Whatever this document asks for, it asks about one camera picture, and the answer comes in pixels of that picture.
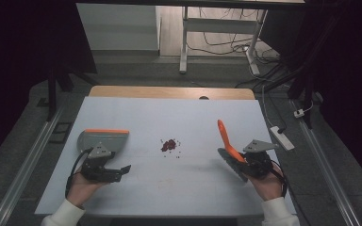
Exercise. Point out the black metal stand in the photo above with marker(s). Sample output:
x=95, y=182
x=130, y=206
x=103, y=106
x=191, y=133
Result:
x=308, y=100
x=52, y=94

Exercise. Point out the white table cover sheet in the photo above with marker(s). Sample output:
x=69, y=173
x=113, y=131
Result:
x=176, y=119

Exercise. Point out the person's left hand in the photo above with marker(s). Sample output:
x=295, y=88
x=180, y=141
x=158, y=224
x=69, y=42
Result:
x=80, y=190

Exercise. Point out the white cabinet panel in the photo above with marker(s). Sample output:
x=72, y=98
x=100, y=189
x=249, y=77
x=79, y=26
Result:
x=119, y=28

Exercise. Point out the white metal desk frame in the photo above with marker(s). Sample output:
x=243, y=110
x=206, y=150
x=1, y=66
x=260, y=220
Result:
x=220, y=25

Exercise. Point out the white power strip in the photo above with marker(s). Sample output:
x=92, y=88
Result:
x=282, y=138

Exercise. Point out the grey dustpan with orange edge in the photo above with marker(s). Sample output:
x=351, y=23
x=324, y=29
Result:
x=106, y=139

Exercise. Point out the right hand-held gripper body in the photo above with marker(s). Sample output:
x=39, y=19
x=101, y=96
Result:
x=259, y=163

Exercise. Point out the person's right hand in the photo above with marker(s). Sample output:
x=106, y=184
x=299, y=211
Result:
x=268, y=186

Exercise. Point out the black rectangular floor frame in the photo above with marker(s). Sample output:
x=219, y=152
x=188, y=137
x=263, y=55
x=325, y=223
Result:
x=52, y=138

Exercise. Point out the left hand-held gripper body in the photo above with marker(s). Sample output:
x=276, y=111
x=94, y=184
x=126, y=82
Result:
x=97, y=168

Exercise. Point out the small white adapter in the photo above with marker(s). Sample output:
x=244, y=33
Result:
x=299, y=113

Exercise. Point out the aluminium floor rail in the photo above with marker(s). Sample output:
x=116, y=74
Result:
x=25, y=169
x=328, y=169

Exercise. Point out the pile of red beans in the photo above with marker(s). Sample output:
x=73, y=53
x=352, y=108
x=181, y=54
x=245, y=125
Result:
x=169, y=145

